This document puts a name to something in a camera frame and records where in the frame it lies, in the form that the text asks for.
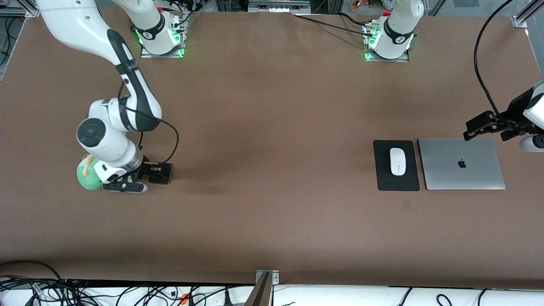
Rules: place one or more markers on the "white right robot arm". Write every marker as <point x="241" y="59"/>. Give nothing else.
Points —
<point x="106" y="140"/>

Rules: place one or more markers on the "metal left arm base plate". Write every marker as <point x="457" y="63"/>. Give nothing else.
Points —
<point x="406" y="58"/>

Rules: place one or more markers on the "silver closed laptop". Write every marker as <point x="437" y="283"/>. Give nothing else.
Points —
<point x="446" y="170"/>

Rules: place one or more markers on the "small black phone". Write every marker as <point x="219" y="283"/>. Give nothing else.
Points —
<point x="165" y="178"/>

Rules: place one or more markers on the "aluminium extrusion bar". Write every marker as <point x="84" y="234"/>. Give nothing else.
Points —
<point x="17" y="12"/>
<point x="525" y="17"/>

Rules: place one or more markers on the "white computer mouse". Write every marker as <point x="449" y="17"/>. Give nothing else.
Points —
<point x="398" y="161"/>

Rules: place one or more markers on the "dark camera support pole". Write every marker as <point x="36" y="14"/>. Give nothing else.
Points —
<point x="260" y="294"/>

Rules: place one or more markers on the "black mouse pad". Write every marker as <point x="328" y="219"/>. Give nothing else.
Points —
<point x="382" y="170"/>

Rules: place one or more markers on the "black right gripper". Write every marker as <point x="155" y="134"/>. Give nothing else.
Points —
<point x="148" y="168"/>

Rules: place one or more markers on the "green dinosaur plush toy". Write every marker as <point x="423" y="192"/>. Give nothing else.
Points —
<point x="87" y="180"/>

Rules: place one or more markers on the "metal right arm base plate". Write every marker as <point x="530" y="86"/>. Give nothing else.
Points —
<point x="180" y="46"/>

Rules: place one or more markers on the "aluminium frame with sockets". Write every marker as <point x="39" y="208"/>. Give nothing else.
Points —
<point x="278" y="5"/>

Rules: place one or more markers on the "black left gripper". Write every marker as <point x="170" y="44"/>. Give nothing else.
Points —
<point x="517" y="111"/>

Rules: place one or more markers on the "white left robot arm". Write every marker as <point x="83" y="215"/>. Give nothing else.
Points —
<point x="397" y="29"/>

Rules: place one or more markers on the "metal table edge bracket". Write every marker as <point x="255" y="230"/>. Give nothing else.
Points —
<point x="274" y="278"/>

